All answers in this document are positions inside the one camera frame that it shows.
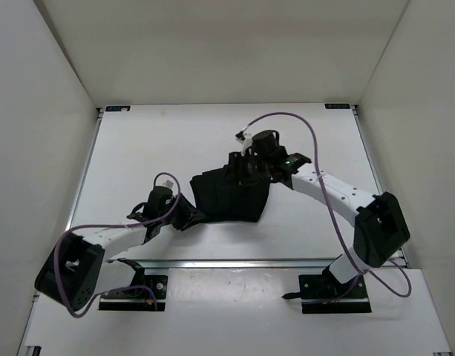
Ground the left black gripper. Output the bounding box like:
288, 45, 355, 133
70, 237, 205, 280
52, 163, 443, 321
160, 191, 206, 231

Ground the black pleated skirt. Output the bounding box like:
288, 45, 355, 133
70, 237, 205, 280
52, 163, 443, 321
190, 167, 270, 223

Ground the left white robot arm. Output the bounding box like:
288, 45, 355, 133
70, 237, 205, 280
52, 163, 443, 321
34, 185, 209, 317

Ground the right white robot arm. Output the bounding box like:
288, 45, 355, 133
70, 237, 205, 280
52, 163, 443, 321
232, 130, 410, 297

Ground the right corner label sticker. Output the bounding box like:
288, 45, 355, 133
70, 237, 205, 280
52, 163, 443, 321
324, 103, 350, 110

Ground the corner label sticker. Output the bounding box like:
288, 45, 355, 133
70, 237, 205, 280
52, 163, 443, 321
105, 105, 131, 112
324, 103, 350, 110

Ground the left corner label sticker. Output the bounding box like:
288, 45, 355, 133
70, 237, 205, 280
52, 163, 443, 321
105, 105, 131, 112

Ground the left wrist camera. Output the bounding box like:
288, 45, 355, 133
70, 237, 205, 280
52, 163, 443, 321
162, 179, 174, 190

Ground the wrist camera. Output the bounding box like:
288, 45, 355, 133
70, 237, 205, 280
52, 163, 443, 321
162, 179, 174, 190
235, 126, 252, 156

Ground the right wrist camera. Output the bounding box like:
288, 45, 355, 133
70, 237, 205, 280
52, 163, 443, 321
235, 126, 252, 156

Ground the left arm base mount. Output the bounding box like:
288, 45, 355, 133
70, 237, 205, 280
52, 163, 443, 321
97, 258, 168, 312

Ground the front aluminium table rail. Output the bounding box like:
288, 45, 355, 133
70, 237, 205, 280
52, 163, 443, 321
56, 259, 410, 270

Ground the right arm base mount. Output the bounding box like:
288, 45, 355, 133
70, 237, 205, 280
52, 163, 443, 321
282, 273, 372, 314

